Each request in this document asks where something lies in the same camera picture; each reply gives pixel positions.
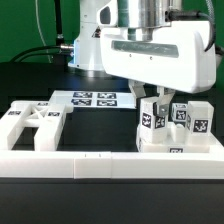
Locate thin white cable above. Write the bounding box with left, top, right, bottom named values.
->
left=34, top=0, right=54, bottom=64

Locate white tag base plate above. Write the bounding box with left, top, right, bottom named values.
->
left=49, top=90, right=136, bottom=109

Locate white U-shaped fence frame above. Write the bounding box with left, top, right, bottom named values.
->
left=0, top=99, right=224, bottom=180

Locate white tagged cube right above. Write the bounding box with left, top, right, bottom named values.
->
left=171, top=103, right=187, bottom=122

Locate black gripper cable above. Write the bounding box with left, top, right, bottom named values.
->
left=164, top=0, right=224, bottom=56

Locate white chair seat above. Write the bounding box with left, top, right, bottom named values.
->
left=136, top=122, right=224, bottom=154

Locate black vertical pole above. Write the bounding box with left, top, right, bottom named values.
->
left=54, top=0, right=64, bottom=45

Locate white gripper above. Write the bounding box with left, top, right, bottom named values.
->
left=97, top=3, right=216, bottom=117

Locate white chair back frame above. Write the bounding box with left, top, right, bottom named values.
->
left=0, top=101, right=73, bottom=152

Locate black cable bundle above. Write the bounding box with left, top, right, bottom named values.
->
left=9, top=43, right=75, bottom=64

